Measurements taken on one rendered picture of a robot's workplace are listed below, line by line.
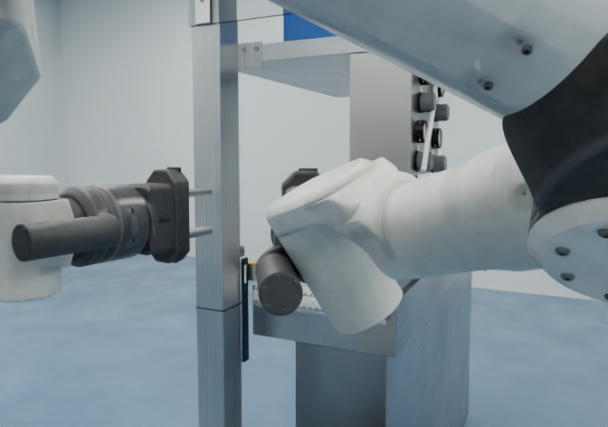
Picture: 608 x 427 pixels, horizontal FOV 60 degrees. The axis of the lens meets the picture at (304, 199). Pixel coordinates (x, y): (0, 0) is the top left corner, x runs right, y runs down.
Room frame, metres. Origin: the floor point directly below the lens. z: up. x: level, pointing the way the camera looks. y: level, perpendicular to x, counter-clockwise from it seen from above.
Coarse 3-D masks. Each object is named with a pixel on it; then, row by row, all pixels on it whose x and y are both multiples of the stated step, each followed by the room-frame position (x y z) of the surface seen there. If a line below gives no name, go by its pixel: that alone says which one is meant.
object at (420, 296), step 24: (408, 288) 0.98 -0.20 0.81; (432, 288) 1.17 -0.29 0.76; (264, 312) 1.00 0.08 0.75; (408, 312) 0.97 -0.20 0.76; (264, 336) 1.00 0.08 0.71; (288, 336) 0.98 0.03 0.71; (312, 336) 0.95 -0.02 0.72; (336, 336) 0.93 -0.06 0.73; (360, 336) 0.91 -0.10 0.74; (384, 336) 0.90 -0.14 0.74; (408, 336) 0.97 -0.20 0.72
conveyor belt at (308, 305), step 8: (256, 288) 0.98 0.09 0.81; (304, 288) 0.95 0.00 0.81; (256, 296) 0.98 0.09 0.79; (304, 296) 0.94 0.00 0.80; (312, 296) 0.93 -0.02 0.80; (256, 304) 0.98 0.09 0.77; (304, 304) 0.93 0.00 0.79; (312, 304) 0.93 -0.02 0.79; (304, 312) 0.95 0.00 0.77; (312, 312) 0.93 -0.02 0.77; (320, 312) 0.93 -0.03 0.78; (384, 320) 0.88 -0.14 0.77
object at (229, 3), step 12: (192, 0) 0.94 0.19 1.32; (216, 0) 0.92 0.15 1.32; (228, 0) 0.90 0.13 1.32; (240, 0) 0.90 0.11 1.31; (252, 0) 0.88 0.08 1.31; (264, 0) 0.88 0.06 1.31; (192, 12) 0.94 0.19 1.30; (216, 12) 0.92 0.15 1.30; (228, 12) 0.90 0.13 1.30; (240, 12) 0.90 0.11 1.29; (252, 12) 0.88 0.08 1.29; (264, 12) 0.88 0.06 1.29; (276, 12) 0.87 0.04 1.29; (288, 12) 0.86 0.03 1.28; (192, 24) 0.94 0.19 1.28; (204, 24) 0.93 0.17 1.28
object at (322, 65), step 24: (264, 48) 0.95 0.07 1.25; (288, 48) 0.93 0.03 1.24; (312, 48) 0.91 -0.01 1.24; (336, 48) 0.89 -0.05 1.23; (360, 48) 0.87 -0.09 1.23; (264, 72) 1.09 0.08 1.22; (288, 72) 1.09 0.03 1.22; (312, 72) 1.09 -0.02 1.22; (336, 72) 1.09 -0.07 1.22; (336, 96) 1.53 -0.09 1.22
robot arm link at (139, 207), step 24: (168, 168) 0.69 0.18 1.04; (120, 192) 0.59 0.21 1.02; (144, 192) 0.63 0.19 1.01; (168, 192) 0.65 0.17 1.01; (120, 216) 0.57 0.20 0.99; (144, 216) 0.60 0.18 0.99; (168, 216) 0.65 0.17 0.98; (120, 240) 0.57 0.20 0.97; (144, 240) 0.60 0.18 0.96; (168, 240) 0.65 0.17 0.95
